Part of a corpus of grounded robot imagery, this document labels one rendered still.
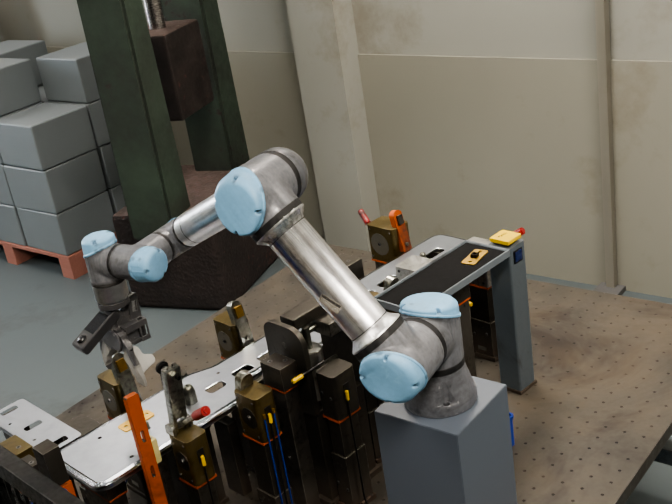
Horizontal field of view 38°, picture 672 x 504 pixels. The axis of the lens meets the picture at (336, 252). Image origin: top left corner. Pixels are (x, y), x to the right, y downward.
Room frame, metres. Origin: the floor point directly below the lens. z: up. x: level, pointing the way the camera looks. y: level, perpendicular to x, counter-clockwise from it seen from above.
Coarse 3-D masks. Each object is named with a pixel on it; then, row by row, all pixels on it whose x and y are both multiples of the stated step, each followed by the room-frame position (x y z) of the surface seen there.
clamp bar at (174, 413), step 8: (160, 368) 1.82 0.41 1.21; (168, 368) 1.81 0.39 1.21; (176, 368) 1.80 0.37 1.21; (168, 376) 1.79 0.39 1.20; (176, 376) 1.79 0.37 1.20; (168, 384) 1.79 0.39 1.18; (176, 384) 1.80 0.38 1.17; (168, 392) 1.79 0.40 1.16; (176, 392) 1.80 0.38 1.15; (168, 400) 1.80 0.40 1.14; (176, 400) 1.80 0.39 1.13; (184, 400) 1.82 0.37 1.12; (168, 408) 1.81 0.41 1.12; (176, 408) 1.80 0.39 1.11; (184, 408) 1.82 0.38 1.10; (168, 416) 1.81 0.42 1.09; (176, 416) 1.80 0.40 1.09; (184, 416) 1.82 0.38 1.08; (176, 424) 1.80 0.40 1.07; (176, 432) 1.80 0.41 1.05
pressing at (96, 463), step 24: (432, 240) 2.72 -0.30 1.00; (456, 240) 2.69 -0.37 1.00; (384, 264) 2.61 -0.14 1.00; (264, 336) 2.28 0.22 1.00; (312, 336) 2.23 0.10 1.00; (240, 360) 2.17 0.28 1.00; (192, 384) 2.09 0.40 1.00; (144, 408) 2.01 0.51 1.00; (192, 408) 1.98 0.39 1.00; (216, 408) 1.96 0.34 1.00; (96, 432) 1.94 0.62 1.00; (120, 432) 1.93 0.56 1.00; (72, 456) 1.86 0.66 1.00; (96, 456) 1.84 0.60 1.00; (120, 456) 1.83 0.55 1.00; (96, 480) 1.75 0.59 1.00; (120, 480) 1.75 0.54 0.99
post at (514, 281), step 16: (512, 256) 2.27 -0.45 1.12; (496, 272) 2.30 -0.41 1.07; (512, 272) 2.27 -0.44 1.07; (496, 288) 2.30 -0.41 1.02; (512, 288) 2.27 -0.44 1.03; (496, 304) 2.31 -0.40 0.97; (512, 304) 2.27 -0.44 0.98; (528, 304) 2.31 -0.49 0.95; (496, 320) 2.31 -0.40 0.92; (512, 320) 2.27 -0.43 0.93; (528, 320) 2.30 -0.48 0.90; (496, 336) 2.32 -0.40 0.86; (512, 336) 2.27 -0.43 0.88; (528, 336) 2.30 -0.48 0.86; (512, 352) 2.28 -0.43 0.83; (528, 352) 2.30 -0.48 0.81; (512, 368) 2.28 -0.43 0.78; (528, 368) 2.29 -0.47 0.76; (512, 384) 2.28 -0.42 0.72; (528, 384) 2.29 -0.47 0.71
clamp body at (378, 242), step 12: (384, 216) 2.82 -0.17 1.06; (372, 228) 2.76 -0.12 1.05; (384, 228) 2.73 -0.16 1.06; (396, 228) 2.71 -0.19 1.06; (372, 240) 2.77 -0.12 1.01; (384, 240) 2.73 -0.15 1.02; (396, 240) 2.71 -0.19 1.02; (372, 252) 2.77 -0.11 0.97; (384, 252) 2.73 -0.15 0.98; (396, 252) 2.71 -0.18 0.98
